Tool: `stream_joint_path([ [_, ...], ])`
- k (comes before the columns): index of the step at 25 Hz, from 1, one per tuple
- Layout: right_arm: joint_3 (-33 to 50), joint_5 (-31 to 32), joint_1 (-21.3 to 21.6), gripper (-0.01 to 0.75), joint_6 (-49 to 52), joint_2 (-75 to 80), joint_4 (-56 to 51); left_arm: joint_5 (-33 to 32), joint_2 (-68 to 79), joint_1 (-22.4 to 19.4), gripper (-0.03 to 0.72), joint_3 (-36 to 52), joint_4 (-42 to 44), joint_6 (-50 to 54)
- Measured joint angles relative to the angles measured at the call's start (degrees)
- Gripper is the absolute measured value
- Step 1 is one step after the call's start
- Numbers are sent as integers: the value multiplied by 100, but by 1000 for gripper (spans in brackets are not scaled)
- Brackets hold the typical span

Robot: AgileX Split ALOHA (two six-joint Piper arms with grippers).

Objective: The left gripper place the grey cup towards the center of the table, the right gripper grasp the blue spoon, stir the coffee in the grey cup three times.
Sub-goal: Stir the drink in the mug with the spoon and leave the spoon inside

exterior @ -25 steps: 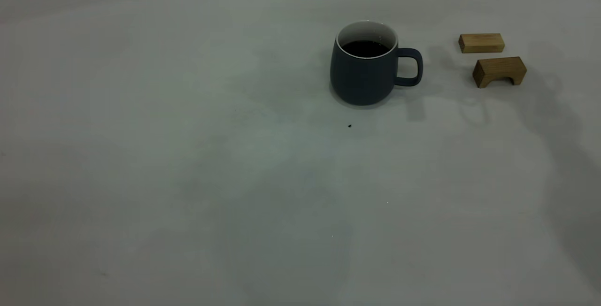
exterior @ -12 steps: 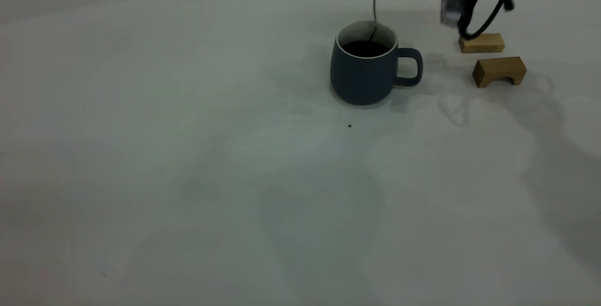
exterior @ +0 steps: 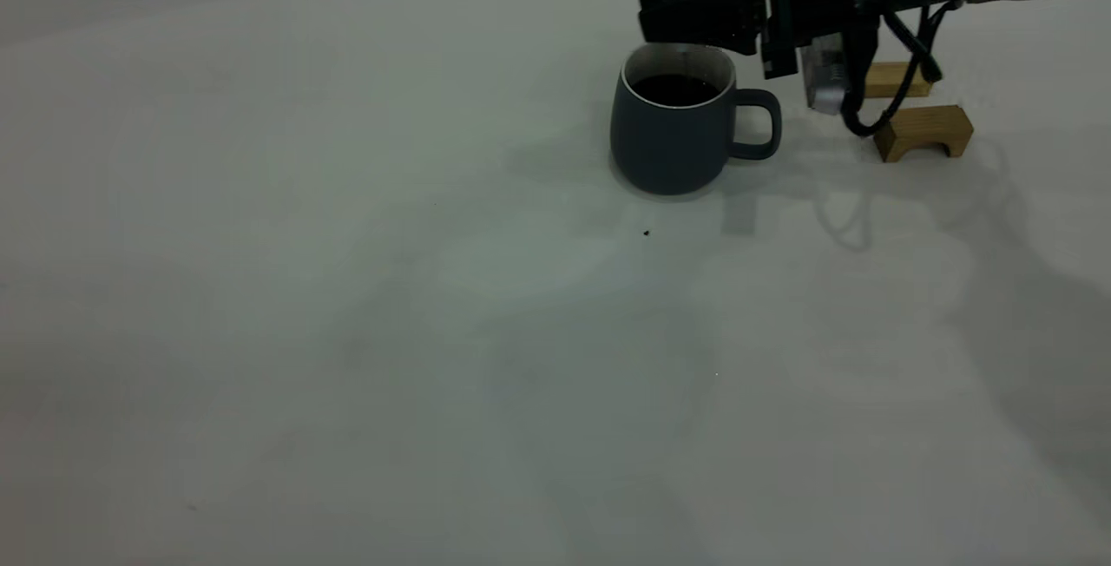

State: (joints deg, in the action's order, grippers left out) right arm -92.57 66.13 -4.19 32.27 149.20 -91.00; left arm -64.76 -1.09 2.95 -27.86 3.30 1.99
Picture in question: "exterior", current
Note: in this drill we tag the arched wooden block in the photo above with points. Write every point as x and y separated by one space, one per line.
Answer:
924 123

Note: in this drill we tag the dark coffee liquid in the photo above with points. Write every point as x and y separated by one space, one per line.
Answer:
675 90

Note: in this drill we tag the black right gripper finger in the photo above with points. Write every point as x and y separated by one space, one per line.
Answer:
703 19

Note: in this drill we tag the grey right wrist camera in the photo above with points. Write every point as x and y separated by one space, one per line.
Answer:
825 75

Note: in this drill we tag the grey ceramic cup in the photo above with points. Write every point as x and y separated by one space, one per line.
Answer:
668 149

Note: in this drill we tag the flat wooden block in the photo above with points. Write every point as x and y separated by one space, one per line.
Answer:
898 80

